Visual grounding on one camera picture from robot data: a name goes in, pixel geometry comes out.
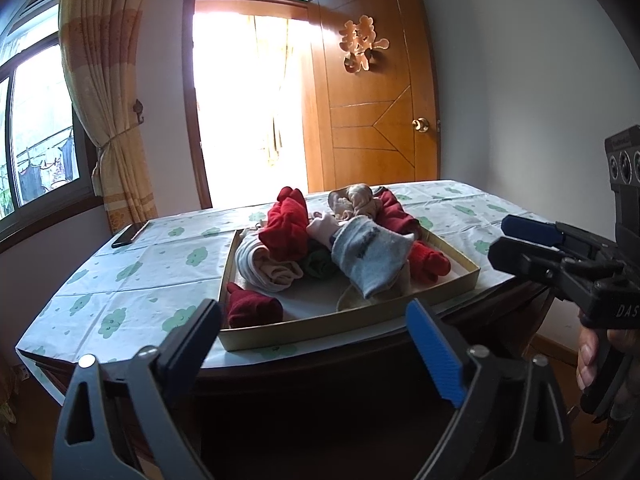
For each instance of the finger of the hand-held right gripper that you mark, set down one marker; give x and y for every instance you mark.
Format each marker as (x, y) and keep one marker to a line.
(515, 256)
(530, 229)

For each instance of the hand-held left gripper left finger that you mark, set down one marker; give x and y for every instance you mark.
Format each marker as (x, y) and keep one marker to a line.
(192, 340)

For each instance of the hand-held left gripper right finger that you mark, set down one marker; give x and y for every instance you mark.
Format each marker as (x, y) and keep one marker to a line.
(432, 355)

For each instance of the dark red sock front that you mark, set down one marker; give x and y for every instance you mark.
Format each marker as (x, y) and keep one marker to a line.
(252, 307)

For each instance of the red socks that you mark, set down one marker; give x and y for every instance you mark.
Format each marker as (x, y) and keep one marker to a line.
(430, 262)

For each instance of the shallow cardboard tray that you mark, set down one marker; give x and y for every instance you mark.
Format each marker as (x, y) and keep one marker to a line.
(310, 325)

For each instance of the dark red underwear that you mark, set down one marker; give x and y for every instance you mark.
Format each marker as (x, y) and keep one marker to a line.
(395, 210)

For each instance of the bright red underwear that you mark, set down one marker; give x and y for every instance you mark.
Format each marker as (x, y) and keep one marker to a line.
(285, 230)

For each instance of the green underwear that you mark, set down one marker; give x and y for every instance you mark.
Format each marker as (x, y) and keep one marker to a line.
(320, 262)

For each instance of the cream underwear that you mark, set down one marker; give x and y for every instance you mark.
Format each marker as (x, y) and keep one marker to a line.
(322, 230)

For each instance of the person's right hand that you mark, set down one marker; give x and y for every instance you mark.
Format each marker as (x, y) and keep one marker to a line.
(586, 355)

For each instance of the cloud print tablecloth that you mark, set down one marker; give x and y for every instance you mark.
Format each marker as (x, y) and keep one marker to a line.
(125, 280)

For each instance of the black smartphone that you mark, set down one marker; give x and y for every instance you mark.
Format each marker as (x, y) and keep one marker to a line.
(127, 236)

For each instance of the brass door knob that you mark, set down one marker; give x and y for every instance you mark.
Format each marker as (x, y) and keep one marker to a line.
(421, 125)

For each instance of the brown wooden door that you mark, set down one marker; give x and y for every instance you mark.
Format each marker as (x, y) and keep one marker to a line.
(370, 135)

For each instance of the yellow balcony curtain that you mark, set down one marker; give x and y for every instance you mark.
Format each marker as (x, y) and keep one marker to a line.
(274, 145)

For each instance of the hanging laundry outside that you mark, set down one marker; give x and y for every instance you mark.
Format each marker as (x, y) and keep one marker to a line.
(30, 180)

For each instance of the gold door ornament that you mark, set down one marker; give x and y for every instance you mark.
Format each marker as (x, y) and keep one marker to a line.
(362, 42)

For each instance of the sliding glass window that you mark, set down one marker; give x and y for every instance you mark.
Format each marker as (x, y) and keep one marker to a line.
(40, 110)

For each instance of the yellow checked curtain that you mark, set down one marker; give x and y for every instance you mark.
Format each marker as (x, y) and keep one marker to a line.
(100, 60)

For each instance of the dark wall hook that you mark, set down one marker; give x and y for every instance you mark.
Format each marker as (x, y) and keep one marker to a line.
(138, 110)

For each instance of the brown door frame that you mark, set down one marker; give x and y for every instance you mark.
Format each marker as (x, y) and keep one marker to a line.
(189, 85)

